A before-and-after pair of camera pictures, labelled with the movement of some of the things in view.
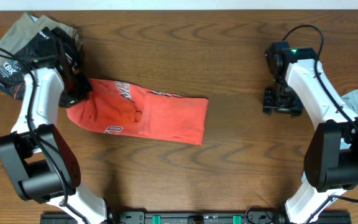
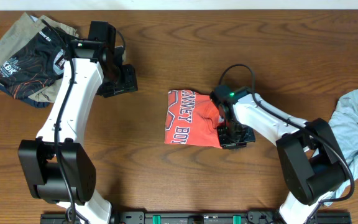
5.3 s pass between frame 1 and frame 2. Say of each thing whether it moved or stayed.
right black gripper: moved
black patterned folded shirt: stayed
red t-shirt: moved
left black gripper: moved
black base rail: stayed
